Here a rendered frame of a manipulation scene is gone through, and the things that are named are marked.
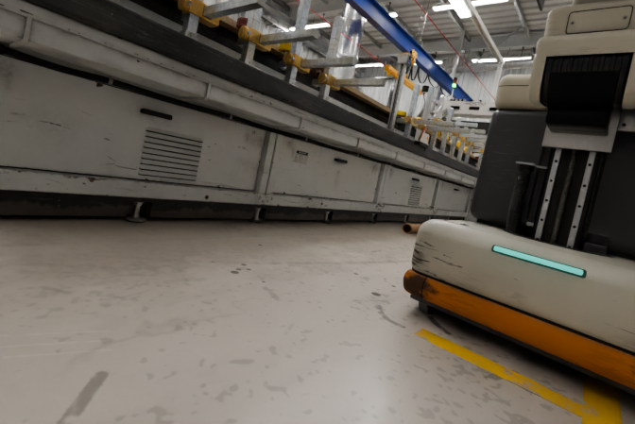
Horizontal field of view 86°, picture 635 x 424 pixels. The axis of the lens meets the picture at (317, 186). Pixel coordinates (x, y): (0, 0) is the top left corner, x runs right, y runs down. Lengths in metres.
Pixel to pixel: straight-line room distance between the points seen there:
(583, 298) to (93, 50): 1.39
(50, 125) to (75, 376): 0.95
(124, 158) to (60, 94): 0.29
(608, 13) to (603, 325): 0.71
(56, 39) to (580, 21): 1.35
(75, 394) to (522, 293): 0.88
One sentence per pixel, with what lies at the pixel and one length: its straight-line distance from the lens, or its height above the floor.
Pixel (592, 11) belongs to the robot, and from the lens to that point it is 1.15.
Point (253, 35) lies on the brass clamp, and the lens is 1.49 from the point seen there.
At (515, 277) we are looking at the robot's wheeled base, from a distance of 0.98.
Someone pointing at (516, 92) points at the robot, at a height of 0.74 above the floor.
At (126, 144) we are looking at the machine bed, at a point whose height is 0.30.
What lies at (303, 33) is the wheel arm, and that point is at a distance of 1.33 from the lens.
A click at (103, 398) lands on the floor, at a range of 0.61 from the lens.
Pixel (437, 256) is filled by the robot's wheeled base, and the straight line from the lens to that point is 1.02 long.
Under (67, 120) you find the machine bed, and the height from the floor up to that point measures 0.35.
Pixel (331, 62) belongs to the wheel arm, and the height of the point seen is 0.81.
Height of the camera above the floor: 0.36
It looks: 3 degrees down
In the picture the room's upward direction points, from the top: 12 degrees clockwise
